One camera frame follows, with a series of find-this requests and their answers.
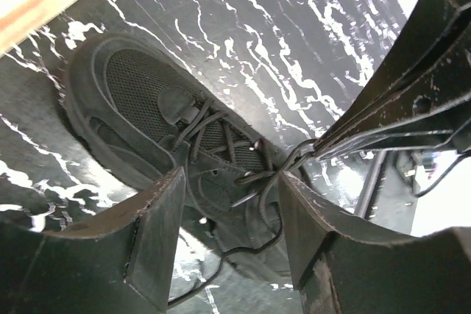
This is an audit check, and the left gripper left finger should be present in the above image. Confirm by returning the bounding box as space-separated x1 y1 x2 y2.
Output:
1 168 186 313

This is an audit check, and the black sneaker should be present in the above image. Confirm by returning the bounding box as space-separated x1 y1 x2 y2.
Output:
63 33 290 282

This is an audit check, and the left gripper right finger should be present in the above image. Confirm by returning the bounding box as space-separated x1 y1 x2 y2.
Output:
278 173 470 313

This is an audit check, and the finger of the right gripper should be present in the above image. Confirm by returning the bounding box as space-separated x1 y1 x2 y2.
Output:
316 30 470 160
322 0 470 145

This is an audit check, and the black marble pattern mat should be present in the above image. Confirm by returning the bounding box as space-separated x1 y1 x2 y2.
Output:
1 0 406 313

